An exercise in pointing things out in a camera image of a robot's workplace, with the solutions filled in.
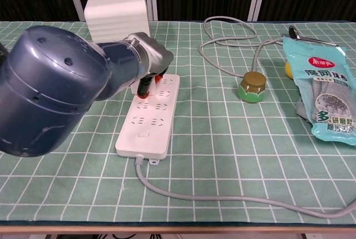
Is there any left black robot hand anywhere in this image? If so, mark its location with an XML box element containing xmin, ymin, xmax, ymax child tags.
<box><xmin>125</xmin><ymin>32</ymin><xmax>175</xmax><ymax>97</ymax></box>

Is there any white power strip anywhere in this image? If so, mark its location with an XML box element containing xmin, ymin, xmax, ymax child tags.
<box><xmin>115</xmin><ymin>73</ymin><xmax>181</xmax><ymax>165</ymax></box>

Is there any white ribbed box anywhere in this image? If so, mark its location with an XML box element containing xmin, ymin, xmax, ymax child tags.
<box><xmin>83</xmin><ymin>0</ymin><xmax>151</xmax><ymax>44</ymax></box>

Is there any green jar with gold lid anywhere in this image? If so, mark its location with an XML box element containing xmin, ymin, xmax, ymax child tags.
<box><xmin>237</xmin><ymin>72</ymin><xmax>267</xmax><ymax>103</ymax></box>

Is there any green checkered tablecloth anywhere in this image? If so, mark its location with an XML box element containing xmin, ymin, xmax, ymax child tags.
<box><xmin>0</xmin><ymin>21</ymin><xmax>356</xmax><ymax>227</ymax></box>

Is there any yellow ball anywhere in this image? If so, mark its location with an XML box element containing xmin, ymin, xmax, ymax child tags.
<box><xmin>284</xmin><ymin>61</ymin><xmax>293</xmax><ymax>80</ymax></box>

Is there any metal spoon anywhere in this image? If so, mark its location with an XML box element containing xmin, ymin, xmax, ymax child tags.
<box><xmin>288</xmin><ymin>24</ymin><xmax>339</xmax><ymax>47</ymax></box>

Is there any teal cleaning cloth package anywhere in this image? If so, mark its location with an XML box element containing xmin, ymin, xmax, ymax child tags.
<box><xmin>283</xmin><ymin>36</ymin><xmax>356</xmax><ymax>147</ymax></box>

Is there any grey power strip cable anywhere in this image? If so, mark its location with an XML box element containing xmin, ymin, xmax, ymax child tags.
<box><xmin>134</xmin><ymin>16</ymin><xmax>356</xmax><ymax>219</ymax></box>

